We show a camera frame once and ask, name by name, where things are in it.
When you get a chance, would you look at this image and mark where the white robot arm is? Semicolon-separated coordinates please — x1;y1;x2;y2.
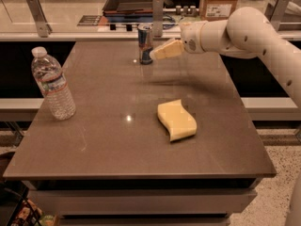
150;7;301;107

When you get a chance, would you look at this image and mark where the cardboard box with label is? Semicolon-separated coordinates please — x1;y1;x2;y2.
199;0;238;21

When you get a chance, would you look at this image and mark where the clear plastic water bottle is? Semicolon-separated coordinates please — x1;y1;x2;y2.
31;46;76;121

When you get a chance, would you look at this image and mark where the black wire rack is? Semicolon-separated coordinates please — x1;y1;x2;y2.
0;182;40;226

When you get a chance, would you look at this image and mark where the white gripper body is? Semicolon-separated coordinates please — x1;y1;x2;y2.
180;21;206;54

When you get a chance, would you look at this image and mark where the yellow wavy sponge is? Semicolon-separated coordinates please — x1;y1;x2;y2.
157;100;198;141

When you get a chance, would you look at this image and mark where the left metal rail bracket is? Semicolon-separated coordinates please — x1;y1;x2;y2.
26;0;52;38

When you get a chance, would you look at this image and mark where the dark open tray box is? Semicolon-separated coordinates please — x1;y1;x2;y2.
103;0;152;15

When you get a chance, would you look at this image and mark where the red bull can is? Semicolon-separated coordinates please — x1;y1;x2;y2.
137;24;153;65

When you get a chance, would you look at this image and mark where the middle metal rail bracket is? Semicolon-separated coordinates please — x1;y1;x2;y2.
152;0;164;38

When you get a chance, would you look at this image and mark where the metal rail bracket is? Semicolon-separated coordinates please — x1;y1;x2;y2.
264;0;291;31
152;0;164;38
26;0;52;38

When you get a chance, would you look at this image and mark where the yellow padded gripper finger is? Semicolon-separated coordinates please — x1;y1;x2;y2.
150;40;184;60
161;38;176;46

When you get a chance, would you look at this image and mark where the right metal rail bracket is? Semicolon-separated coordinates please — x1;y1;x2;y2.
264;0;291;31

